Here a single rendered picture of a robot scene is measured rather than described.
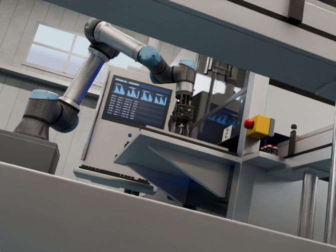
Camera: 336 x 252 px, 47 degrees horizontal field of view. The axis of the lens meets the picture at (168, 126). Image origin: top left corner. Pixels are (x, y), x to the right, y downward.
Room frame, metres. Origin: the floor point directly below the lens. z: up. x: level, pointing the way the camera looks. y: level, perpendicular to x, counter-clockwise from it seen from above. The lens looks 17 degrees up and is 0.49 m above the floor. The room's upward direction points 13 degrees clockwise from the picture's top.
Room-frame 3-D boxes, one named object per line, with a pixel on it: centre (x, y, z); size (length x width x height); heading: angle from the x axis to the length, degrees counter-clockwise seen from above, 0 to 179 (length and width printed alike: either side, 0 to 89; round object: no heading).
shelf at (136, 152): (1.74, -0.07, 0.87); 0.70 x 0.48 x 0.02; 12
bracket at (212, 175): (1.49, -0.11, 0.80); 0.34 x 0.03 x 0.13; 102
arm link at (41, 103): (1.60, 0.55, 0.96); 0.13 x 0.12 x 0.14; 154
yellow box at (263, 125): (1.37, -0.34, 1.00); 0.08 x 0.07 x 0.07; 102
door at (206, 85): (2.13, -0.16, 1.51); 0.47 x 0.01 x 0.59; 12
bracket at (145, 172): (1.98, 0.00, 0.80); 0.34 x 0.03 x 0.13; 102
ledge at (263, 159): (1.37, -0.39, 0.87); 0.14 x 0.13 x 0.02; 102
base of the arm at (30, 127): (1.60, 0.55, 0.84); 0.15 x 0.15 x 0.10
